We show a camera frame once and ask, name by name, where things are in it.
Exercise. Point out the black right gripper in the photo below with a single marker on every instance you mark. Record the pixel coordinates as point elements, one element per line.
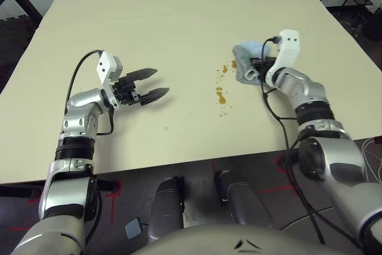
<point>262,64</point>

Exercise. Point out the grey left robot leg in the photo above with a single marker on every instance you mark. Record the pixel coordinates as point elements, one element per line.
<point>165,207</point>

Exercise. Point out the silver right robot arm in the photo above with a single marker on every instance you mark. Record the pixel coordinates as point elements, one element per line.
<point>337,162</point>

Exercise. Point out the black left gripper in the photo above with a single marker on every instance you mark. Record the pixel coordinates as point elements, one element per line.
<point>126,90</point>

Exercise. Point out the brown liquid spill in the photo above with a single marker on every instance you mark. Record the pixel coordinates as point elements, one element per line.
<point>221,99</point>

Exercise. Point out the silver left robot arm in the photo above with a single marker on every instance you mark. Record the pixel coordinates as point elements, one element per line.
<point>80,108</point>

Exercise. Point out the grey round floor plate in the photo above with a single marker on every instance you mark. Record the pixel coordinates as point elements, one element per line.
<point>301,220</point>

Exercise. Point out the grey right robot leg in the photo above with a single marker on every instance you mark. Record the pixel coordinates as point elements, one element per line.
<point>243,201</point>

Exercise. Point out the light blue fluffy rag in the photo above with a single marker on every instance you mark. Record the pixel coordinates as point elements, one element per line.
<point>243,58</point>

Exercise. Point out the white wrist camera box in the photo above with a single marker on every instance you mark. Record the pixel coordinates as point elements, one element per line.
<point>288,49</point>
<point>104,67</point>

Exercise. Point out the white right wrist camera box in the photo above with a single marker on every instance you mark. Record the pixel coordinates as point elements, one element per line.
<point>288,49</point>

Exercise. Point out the black foam floor mat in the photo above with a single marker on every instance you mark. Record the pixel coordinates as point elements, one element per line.
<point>358,25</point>
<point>15,43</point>

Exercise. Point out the grey robot torso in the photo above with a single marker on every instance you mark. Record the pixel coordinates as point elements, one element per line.
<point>238,241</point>

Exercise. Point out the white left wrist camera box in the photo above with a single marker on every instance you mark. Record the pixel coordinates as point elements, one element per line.
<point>104,67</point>

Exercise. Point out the grey robot leg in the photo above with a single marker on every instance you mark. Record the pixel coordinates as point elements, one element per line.
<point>243,201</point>
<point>165,207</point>

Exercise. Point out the blue-grey square pad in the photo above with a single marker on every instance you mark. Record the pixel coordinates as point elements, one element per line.
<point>133,228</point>

